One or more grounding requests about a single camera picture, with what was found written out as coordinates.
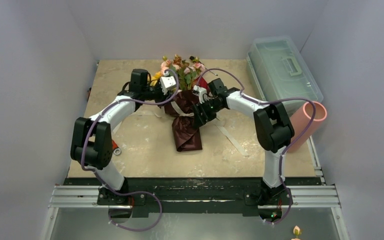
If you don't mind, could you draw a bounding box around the purple cable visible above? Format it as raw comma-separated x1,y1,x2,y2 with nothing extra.
80,68,181,233
195,68,317,226

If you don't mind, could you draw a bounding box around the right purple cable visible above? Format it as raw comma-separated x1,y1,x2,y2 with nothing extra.
195,68,317,226

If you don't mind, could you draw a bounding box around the adjustable wrench with red handle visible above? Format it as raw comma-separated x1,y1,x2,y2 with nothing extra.
112,140,122,156

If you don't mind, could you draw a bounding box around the clear plastic storage box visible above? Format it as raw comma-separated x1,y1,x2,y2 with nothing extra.
246,35,324,103

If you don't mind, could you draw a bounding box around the flower bouquet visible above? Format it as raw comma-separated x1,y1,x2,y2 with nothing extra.
148,54,206,152

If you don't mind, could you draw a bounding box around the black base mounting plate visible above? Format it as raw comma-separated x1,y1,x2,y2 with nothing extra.
62,177,322,220

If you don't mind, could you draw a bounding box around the cream ribbon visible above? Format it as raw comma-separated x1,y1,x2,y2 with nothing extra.
132,101,249,157

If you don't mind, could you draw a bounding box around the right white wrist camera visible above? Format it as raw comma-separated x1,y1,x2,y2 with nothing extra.
192,85,208,104

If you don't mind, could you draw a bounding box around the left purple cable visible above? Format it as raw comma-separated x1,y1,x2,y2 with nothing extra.
80,68,181,233

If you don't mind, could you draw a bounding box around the small pink flower bud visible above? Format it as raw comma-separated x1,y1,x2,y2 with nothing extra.
291,225,302,240

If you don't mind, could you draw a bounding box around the yellow black screwdriver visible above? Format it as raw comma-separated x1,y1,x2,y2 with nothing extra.
189,55,219,76

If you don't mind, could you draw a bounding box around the pink cylindrical vase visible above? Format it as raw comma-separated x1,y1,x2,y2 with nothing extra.
287,101,328,153

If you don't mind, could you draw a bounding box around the aluminium rail frame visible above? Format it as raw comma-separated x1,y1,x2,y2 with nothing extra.
40,140,348,240

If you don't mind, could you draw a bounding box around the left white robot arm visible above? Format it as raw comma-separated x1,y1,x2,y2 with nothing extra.
70,68,180,205

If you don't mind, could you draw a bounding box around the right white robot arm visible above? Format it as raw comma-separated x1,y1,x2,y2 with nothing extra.
192,78,295,204

